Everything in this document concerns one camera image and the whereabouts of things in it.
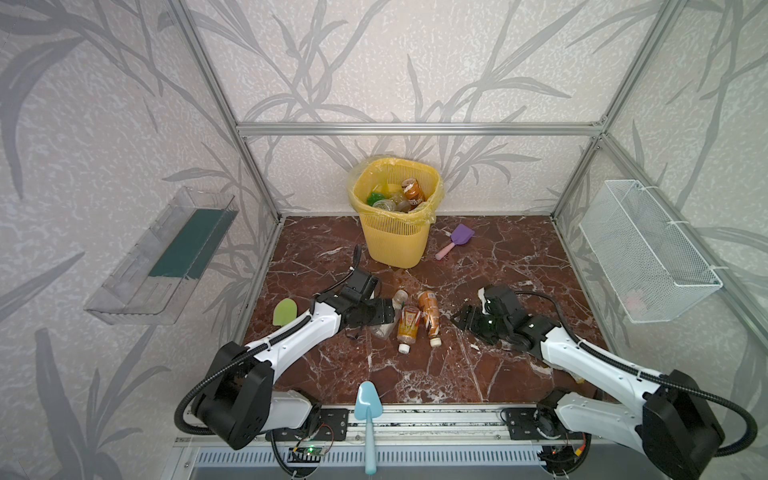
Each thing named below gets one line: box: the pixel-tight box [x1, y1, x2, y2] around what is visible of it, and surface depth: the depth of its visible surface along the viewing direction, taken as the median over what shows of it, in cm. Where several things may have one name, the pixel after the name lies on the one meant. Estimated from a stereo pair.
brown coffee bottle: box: [418, 290, 442, 348], surface depth 90 cm
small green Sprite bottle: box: [366, 192, 386, 207], surface depth 101 cm
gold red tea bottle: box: [396, 306, 421, 355], surface depth 87 cm
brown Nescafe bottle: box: [401, 177, 426, 207], surface depth 101 cm
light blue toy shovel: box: [354, 380, 383, 476], surface depth 78 cm
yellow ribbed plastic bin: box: [347, 157, 444, 269], surface depth 98 cm
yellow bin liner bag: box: [348, 156, 444, 224], surface depth 98 cm
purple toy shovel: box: [435, 224, 475, 261], surface depth 116 cm
